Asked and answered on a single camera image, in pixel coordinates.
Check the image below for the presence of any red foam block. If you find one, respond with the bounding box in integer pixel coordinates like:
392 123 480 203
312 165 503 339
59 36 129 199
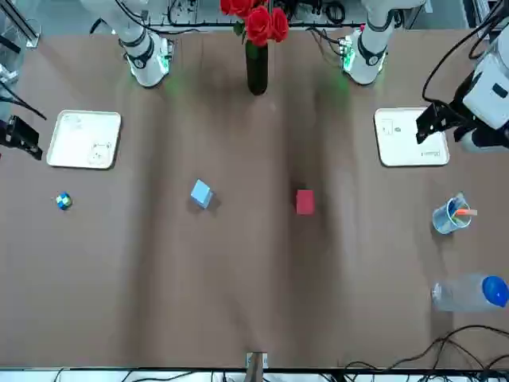
296 189 316 216

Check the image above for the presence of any red rose bouquet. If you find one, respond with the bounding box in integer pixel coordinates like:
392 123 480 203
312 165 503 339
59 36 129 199
220 0 290 45

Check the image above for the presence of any clear bottle with blue cap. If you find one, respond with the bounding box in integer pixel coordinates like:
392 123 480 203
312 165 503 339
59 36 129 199
430 274 509 313

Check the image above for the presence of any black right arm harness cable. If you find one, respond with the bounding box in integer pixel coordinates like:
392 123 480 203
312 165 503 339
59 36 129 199
0 81 48 121

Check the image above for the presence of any black table cable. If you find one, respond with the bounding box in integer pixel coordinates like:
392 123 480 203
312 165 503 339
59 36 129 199
344 325 509 373

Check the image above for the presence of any black right base cable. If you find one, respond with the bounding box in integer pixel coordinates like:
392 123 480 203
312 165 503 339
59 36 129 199
89 15 120 37

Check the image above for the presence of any black tall vase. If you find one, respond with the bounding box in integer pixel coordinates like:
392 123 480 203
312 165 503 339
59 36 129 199
245 39 270 96

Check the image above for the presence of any cream tray with rabbit print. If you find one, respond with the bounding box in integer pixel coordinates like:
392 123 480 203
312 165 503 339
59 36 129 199
374 107 451 167

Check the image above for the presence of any black left base cable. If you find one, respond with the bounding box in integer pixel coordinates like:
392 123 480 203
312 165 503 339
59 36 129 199
308 25 349 57

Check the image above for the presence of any clear plastic measuring cup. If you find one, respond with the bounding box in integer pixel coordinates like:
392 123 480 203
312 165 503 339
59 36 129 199
432 193 473 236

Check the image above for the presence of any silver aluminium post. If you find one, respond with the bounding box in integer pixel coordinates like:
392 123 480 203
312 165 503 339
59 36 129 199
245 351 269 382

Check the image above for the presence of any black base cable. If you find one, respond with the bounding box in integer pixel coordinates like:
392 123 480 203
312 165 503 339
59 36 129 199
89 15 120 37
308 25 349 57

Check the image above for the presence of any cream tray with bear print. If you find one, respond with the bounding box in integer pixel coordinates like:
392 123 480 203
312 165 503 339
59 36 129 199
45 110 122 170

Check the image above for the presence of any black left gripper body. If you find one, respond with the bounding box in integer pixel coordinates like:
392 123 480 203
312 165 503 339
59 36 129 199
439 71 484 138

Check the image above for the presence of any blue foam block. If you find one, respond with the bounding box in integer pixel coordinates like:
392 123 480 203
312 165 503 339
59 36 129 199
190 179 215 211

